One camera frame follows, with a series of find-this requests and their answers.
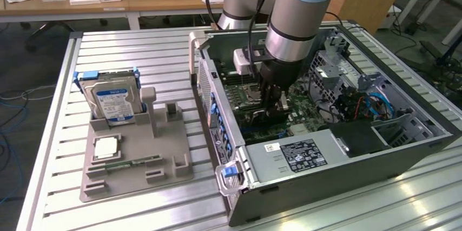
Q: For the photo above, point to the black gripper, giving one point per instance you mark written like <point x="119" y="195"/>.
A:
<point x="282" y="74"/>

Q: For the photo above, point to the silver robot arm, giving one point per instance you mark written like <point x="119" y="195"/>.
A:
<point x="299" y="12"/>

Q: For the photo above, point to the metal CPU socket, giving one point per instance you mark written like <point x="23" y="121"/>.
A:
<point x="251" y="93"/>

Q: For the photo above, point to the green motherboard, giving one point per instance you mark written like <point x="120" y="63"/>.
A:
<point x="299" y="101"/>

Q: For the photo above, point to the metal disk bay cage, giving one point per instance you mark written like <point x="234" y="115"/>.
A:
<point x="331" y="74"/>

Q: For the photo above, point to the silver finned heat sink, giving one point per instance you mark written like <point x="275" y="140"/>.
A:
<point x="300" y="130"/>

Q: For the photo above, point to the grey power supply unit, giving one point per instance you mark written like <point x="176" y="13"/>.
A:
<point x="288" y="155"/>

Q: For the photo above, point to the dark grey open PC case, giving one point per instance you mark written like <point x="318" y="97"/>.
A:
<point x="324" y="187"/>

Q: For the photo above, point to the grey parts rack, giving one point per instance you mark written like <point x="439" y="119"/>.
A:
<point x="144" y="144"/>

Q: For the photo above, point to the hard disk with blue carrier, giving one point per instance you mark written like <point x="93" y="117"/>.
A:
<point x="111" y="101"/>

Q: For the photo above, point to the green RAM stick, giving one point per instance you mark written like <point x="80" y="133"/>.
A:
<point x="123" y="164"/>

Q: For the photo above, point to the silver CPU chip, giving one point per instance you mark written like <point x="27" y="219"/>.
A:
<point x="105" y="147"/>

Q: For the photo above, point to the black office chair base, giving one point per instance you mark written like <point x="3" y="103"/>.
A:
<point x="43" y="32"/>

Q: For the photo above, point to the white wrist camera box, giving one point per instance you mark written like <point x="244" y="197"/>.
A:
<point x="240" y="62"/>

